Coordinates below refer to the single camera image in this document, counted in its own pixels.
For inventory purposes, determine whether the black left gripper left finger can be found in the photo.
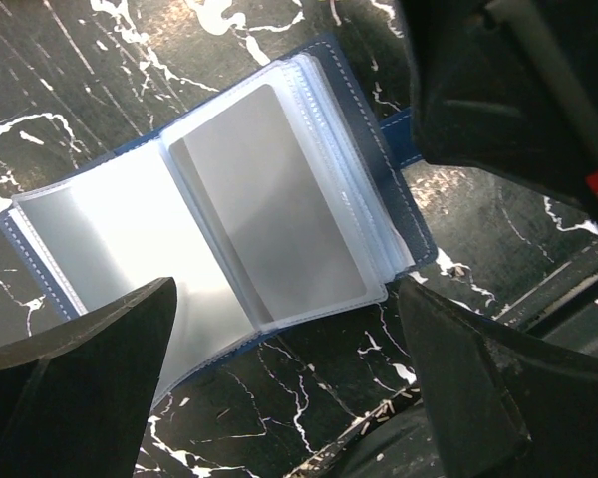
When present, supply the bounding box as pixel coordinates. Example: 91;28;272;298
0;278;177;477

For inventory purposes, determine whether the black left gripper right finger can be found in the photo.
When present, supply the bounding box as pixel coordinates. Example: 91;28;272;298
398;278;598;477

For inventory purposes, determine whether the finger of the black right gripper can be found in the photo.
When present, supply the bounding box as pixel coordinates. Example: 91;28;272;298
401;1;598;218

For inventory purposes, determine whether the navy blue card holder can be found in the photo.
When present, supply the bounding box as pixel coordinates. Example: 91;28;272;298
0;34;438;397

